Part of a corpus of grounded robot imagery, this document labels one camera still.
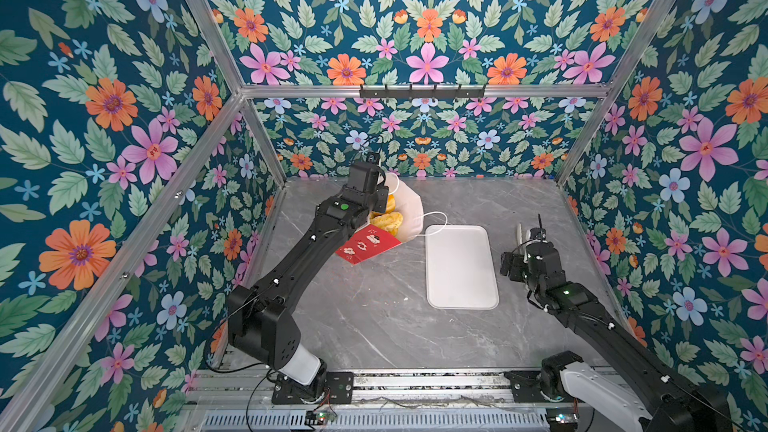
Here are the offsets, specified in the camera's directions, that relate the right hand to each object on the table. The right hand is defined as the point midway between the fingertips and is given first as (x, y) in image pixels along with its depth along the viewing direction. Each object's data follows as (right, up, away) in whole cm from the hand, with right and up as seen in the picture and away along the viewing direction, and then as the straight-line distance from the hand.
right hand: (516, 256), depth 84 cm
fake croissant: (-36, +10, +1) cm, 38 cm away
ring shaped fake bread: (-36, +15, +8) cm, 40 cm away
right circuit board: (+6, -37, -13) cm, 40 cm away
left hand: (-38, +21, -4) cm, 44 cm away
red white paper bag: (-42, +4, -1) cm, 42 cm away
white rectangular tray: (-14, -6, +12) cm, 19 cm away
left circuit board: (-52, -37, -14) cm, 65 cm away
